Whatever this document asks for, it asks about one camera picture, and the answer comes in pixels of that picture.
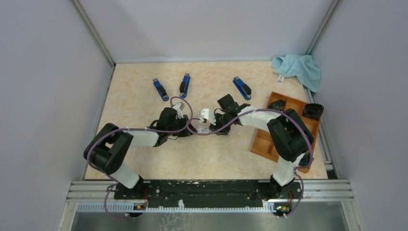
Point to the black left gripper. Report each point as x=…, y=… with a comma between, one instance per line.
x=184, y=133

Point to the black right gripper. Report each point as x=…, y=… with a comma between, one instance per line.
x=212, y=127

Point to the red white staple box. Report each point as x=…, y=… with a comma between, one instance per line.
x=202, y=129

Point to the blue black stapler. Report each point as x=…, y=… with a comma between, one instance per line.
x=184, y=86
x=161, y=90

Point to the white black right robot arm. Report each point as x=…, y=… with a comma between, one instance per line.
x=290, y=136

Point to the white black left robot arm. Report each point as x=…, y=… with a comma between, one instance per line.
x=108, y=149

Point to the black item in tray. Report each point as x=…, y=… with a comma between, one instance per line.
x=278, y=105

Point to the light blue cloth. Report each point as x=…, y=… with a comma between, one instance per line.
x=303, y=67

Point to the black tape roll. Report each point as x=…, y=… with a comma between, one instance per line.
x=313, y=111

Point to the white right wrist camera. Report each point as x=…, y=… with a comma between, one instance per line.
x=207, y=115

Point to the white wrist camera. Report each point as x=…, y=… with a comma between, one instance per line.
x=207, y=115
x=179, y=108

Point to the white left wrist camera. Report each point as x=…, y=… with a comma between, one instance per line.
x=179, y=108

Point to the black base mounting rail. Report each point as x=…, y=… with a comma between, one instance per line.
x=207, y=193

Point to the white cable duct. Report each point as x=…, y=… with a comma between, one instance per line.
x=129, y=207

